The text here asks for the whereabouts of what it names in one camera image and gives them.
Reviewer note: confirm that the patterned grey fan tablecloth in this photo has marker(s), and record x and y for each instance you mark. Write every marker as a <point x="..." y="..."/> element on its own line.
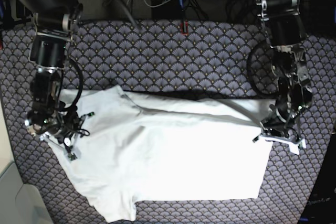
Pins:
<point x="208" y="62"/>

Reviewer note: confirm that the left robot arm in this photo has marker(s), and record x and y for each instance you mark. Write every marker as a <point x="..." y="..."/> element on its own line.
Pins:
<point x="284" y="33"/>

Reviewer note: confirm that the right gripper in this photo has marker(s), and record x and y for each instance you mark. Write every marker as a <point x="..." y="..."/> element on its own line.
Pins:
<point x="59" y="129"/>

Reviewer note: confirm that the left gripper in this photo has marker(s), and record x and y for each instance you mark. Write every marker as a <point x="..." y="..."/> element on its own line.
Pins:
<point x="275" y="128"/>

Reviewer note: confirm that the black OpenArm base panel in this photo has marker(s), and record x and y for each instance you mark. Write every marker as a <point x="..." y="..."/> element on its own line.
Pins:
<point x="320" y="207"/>

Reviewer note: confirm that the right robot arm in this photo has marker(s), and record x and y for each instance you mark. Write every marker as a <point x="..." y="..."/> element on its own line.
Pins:
<point x="54" y="21"/>

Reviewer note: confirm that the white T-shirt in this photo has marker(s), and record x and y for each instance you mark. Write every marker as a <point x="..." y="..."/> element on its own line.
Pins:
<point x="147" y="148"/>

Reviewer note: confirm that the red clip at table edge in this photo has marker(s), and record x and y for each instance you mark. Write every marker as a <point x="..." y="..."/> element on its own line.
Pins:
<point x="184" y="28"/>

